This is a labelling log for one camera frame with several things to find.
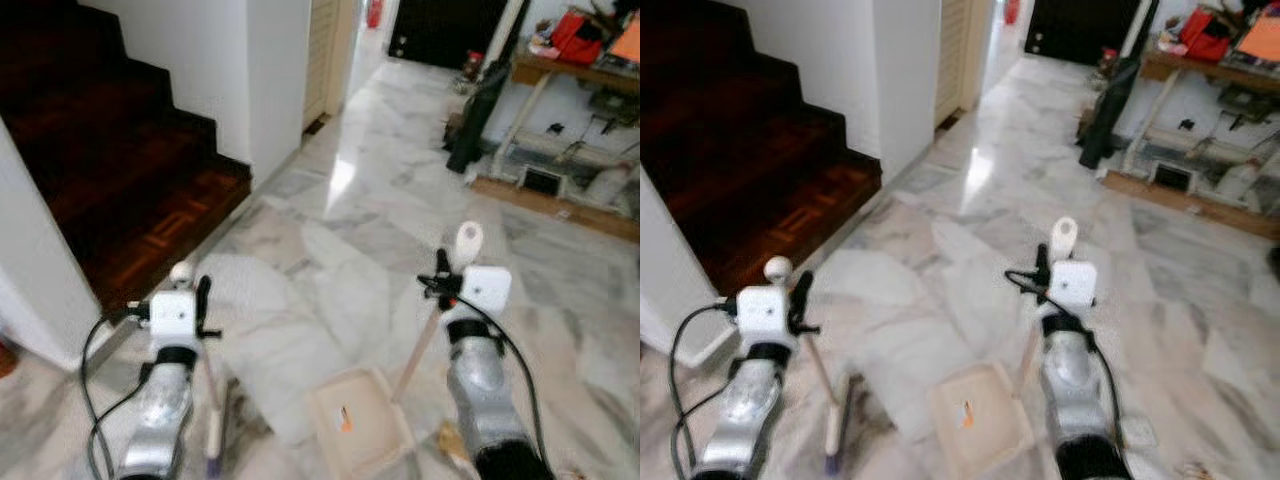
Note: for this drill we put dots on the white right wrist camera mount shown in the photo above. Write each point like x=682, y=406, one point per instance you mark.
x=487, y=288
x=1072, y=283

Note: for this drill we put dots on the red bag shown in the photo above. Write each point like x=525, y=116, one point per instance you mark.
x=575, y=38
x=1205, y=36

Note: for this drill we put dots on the white pole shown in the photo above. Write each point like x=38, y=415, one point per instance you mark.
x=505, y=30
x=1140, y=25

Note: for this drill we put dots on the orange flat item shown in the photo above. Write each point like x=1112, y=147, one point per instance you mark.
x=626, y=42
x=1262, y=40

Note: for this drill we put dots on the long black bag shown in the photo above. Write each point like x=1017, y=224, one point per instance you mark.
x=1110, y=110
x=480, y=110

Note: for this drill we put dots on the small black box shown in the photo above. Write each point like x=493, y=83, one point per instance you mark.
x=541, y=181
x=1172, y=177

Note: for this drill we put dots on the beige louvred door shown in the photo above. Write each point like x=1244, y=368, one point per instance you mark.
x=325, y=60
x=955, y=60

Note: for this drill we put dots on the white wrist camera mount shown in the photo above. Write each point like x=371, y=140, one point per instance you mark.
x=1072, y=283
x=487, y=288
x=173, y=315
x=765, y=312

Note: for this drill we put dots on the black door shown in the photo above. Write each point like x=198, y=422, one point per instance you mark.
x=1075, y=30
x=440, y=30

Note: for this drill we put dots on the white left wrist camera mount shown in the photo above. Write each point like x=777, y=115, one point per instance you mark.
x=173, y=315
x=765, y=312

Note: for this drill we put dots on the dark wooden staircase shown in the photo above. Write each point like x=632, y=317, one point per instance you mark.
x=760, y=140
x=110, y=150

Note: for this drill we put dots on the wooden table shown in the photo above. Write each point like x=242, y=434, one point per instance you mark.
x=1200, y=72
x=570, y=76

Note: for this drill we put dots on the red fire extinguisher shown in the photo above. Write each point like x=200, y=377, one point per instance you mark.
x=373, y=12
x=1012, y=10

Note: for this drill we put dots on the wooden floor plank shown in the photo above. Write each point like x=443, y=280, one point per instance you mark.
x=1190, y=200
x=555, y=206

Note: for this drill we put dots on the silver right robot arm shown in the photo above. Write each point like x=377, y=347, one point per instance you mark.
x=1075, y=390
x=480, y=390

